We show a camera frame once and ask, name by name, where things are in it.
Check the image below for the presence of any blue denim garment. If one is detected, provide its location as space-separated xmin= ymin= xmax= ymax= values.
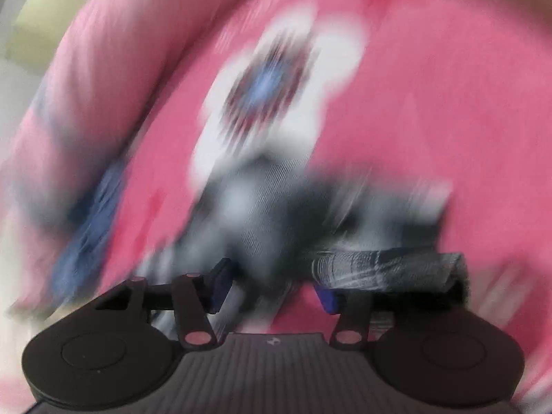
xmin=52 ymin=159 xmax=134 ymax=289

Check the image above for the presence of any pink grey duvet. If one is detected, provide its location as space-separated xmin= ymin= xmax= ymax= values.
xmin=0 ymin=0 xmax=268 ymax=268

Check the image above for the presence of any black white plaid shirt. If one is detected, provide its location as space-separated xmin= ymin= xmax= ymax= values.
xmin=142 ymin=155 xmax=471 ymax=337

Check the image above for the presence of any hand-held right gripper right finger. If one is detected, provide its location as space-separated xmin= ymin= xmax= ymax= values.
xmin=315 ymin=285 xmax=469 ymax=350

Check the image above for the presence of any pink floral blanket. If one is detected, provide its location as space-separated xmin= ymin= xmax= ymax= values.
xmin=0 ymin=0 xmax=552 ymax=402

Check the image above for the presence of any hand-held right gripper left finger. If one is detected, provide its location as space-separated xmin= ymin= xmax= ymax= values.
xmin=94 ymin=258 xmax=234 ymax=350

